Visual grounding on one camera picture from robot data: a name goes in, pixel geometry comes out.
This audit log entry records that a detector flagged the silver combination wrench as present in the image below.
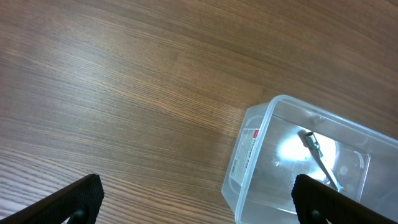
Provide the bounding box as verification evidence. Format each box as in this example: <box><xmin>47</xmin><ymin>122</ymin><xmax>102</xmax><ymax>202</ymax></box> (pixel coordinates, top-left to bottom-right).
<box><xmin>304</xmin><ymin>132</ymin><xmax>345</xmax><ymax>193</ymax></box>

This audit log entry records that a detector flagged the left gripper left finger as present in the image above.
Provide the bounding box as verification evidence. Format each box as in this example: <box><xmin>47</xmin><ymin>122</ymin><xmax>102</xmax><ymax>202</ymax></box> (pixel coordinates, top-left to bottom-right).
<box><xmin>1</xmin><ymin>174</ymin><xmax>104</xmax><ymax>224</ymax></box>

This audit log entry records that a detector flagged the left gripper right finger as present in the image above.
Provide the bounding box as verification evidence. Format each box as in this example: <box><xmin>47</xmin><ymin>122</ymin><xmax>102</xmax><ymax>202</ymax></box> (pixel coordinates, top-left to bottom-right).
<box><xmin>291</xmin><ymin>174</ymin><xmax>394</xmax><ymax>224</ymax></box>

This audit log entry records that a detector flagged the clear plastic container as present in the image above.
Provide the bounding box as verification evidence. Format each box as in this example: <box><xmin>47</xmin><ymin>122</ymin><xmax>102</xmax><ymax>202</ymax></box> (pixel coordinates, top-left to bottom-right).
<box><xmin>221</xmin><ymin>95</ymin><xmax>397</xmax><ymax>223</ymax></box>

